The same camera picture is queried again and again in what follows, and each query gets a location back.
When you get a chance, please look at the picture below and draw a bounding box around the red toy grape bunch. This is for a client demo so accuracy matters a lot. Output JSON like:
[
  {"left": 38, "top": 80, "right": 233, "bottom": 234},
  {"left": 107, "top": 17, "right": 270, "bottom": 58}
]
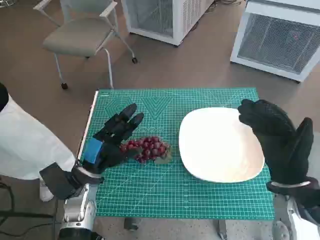
[{"left": 119, "top": 136, "right": 173, "bottom": 165}]

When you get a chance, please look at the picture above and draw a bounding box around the white mesh cabinet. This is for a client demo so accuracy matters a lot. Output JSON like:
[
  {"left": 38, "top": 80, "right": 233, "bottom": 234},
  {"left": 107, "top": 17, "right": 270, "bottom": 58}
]
[
  {"left": 229, "top": 1, "right": 320, "bottom": 83},
  {"left": 121, "top": 0, "right": 216, "bottom": 47}
]

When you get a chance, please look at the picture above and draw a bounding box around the white plate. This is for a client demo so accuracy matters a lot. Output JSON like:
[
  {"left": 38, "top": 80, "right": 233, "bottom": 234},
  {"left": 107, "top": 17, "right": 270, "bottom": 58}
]
[{"left": 178, "top": 107, "right": 265, "bottom": 183}]

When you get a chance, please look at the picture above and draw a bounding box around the right black gloved robot hand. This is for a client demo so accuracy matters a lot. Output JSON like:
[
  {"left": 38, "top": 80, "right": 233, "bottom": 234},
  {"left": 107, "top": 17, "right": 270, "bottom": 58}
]
[{"left": 237, "top": 98, "right": 315, "bottom": 185}]

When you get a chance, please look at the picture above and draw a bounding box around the black floor cable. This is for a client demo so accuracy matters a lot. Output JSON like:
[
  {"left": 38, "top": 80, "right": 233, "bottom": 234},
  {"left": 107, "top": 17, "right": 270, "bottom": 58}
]
[{"left": 0, "top": 182, "right": 16, "bottom": 226}]

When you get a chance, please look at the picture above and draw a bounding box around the black floor bar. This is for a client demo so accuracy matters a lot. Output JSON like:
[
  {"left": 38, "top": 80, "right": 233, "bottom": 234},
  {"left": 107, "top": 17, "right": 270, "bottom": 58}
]
[{"left": 0, "top": 211, "right": 55, "bottom": 220}]

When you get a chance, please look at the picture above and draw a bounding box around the left bare black robot hand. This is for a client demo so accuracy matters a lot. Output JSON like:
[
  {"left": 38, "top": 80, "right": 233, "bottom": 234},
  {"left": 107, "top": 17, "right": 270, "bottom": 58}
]
[{"left": 82, "top": 102, "right": 145, "bottom": 176}]

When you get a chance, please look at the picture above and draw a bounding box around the grey metal table leg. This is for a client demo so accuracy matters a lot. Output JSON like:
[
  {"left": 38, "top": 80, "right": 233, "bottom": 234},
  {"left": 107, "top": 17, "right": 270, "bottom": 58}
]
[
  {"left": 124, "top": 217, "right": 140, "bottom": 231},
  {"left": 217, "top": 219, "right": 228, "bottom": 240}
]

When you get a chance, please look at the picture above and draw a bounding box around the green cutting mat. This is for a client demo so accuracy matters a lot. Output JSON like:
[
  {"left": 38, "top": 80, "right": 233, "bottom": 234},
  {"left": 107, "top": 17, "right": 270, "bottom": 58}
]
[{"left": 76, "top": 87, "right": 276, "bottom": 218}]

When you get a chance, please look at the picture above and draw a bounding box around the grey chair with white frame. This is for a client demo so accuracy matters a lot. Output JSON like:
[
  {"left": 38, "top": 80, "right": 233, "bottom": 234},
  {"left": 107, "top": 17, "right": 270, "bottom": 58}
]
[{"left": 33, "top": 0, "right": 138, "bottom": 90}]

